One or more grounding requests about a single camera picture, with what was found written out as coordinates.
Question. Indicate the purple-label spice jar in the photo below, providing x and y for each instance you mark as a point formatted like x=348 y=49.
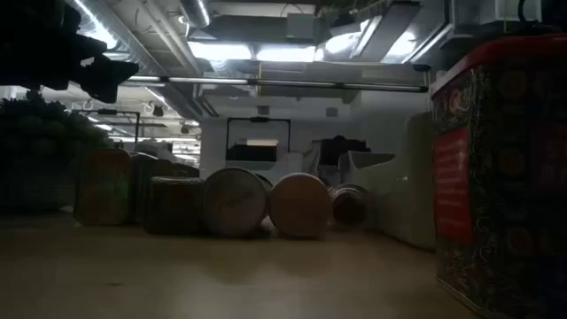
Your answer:
x=300 y=206

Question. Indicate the dark spice tin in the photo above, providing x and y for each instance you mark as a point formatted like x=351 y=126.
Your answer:
x=139 y=190

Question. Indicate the red-lidded spice tin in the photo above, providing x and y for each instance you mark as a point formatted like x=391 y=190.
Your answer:
x=500 y=177
x=104 y=186

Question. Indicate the black workstation frame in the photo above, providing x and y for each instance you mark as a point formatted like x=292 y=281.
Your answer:
x=106 y=112
x=259 y=119

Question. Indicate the small glass spice jar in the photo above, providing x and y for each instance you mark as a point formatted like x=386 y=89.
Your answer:
x=350 y=208

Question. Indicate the green artificial potted plant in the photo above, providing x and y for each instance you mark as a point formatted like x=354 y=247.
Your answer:
x=44 y=133

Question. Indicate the round silver air duct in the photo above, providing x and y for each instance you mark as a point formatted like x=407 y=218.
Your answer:
x=195 y=11

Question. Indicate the long ceiling light bar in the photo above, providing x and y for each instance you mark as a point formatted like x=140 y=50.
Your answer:
x=288 y=83

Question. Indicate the yellow-lidded spice jar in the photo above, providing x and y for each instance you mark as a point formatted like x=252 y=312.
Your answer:
x=235 y=201

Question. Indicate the light grey plastic bin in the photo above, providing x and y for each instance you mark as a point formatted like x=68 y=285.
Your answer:
x=398 y=199

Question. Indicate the square glass jar silver lid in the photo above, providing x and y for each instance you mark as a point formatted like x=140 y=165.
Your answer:
x=173 y=206

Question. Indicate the ceiling light panel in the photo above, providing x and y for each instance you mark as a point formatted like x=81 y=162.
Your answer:
x=285 y=54
x=219 y=51

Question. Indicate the corrugated silver air duct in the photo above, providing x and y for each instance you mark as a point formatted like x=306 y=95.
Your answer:
x=126 y=44

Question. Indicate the black monitor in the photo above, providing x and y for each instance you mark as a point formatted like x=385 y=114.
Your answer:
x=343 y=153

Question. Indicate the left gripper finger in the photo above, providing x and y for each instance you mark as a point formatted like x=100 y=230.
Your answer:
x=90 y=48
x=106 y=77

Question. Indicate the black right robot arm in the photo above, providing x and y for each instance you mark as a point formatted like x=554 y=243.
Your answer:
x=556 y=13

